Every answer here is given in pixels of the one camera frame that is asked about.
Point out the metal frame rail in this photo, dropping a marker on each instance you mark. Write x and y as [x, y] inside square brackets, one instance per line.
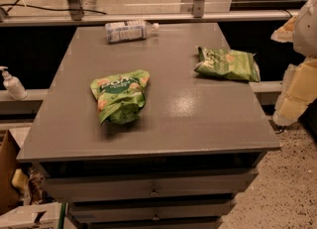
[99, 20]

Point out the white cardboard box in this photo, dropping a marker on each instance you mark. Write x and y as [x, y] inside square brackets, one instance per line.
[44, 216]

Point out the grey drawer cabinet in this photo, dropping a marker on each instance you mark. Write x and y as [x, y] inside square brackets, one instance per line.
[196, 145]

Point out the white pump dispenser bottle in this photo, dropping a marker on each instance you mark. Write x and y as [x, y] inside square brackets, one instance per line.
[13, 84]

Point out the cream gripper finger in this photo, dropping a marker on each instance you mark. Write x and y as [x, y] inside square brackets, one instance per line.
[298, 91]
[284, 34]

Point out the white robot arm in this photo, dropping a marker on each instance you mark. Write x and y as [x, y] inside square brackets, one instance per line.
[305, 30]

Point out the green snack bag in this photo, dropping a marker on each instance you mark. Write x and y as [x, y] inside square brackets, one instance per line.
[228, 64]

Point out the brown cardboard box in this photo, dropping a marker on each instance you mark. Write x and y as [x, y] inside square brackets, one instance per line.
[9, 196]

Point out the green rice chip bag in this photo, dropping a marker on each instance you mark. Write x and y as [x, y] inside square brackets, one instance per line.
[120, 97]

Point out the plastic bottle with blue label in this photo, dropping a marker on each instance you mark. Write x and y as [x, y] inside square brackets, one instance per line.
[127, 31]

